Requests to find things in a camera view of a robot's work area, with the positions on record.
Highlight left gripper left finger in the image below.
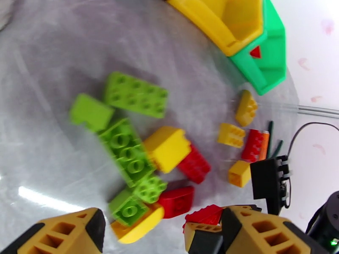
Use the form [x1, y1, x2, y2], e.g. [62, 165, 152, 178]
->
[0, 207, 106, 254]

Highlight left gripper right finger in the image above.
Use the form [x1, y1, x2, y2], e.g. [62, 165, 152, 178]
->
[220, 205, 333, 254]

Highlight red eight-stud lego brick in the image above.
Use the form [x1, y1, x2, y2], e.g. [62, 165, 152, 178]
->
[177, 144, 212, 185]

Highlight long lime green lego brick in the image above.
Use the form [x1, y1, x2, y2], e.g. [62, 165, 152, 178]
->
[98, 118, 157, 188]

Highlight small lime green lego brick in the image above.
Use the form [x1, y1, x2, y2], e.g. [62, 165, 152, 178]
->
[69, 93, 115, 133]

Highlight lime green eight-stud lego brick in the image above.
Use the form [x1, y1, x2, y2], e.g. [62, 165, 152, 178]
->
[104, 71, 169, 119]

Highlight lime green square lego brick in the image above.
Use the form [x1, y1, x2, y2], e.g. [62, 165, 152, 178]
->
[108, 189, 150, 227]
[132, 175, 168, 204]

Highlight yellow curved lego brick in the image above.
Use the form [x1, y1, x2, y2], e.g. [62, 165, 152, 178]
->
[235, 89, 258, 127]

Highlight green plastic bin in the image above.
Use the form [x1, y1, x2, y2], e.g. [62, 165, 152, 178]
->
[229, 0, 288, 97]

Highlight yellow plastic bin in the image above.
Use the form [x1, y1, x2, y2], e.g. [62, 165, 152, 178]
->
[166, 0, 265, 58]

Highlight green-handled cutting pliers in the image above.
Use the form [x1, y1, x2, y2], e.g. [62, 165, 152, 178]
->
[267, 120, 284, 159]

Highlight black right camera cable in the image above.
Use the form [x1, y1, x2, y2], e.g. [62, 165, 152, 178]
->
[287, 122, 339, 159]

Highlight aluminium table side rail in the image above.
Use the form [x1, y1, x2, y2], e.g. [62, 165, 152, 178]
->
[258, 101, 339, 119]

